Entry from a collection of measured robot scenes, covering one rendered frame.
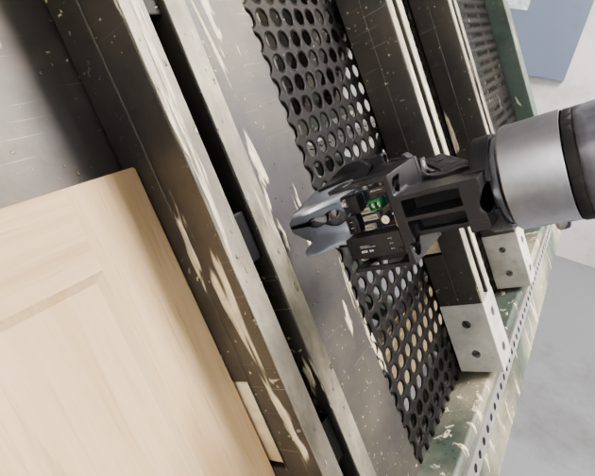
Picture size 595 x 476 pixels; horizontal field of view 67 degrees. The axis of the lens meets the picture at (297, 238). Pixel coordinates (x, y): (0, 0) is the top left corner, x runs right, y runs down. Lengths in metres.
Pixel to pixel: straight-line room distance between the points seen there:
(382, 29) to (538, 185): 0.43
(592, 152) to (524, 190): 0.04
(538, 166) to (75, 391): 0.32
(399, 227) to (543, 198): 0.09
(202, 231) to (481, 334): 0.56
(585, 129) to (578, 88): 2.89
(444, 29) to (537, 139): 0.68
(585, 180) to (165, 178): 0.27
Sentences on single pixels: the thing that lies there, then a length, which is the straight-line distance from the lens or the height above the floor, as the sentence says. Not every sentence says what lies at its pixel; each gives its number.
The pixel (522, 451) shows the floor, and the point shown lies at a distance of 2.04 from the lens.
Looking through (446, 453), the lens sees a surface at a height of 0.89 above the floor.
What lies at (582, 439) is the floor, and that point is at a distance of 2.21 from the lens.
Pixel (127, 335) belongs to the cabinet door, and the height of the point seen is 1.21.
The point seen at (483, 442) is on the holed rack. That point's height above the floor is 0.89.
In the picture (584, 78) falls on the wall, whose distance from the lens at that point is 3.20.
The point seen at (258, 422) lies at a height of 1.11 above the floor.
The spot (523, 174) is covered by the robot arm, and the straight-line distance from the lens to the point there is 0.32.
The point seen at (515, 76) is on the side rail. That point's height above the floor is 1.23.
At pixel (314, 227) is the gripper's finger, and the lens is 0.45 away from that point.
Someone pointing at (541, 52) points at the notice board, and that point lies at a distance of 3.18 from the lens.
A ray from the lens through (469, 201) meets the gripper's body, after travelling 0.32.
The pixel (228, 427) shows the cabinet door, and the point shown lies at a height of 1.12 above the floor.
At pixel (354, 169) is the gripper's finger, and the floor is 1.29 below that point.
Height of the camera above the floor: 1.43
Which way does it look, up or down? 30 degrees down
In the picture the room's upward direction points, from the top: 7 degrees clockwise
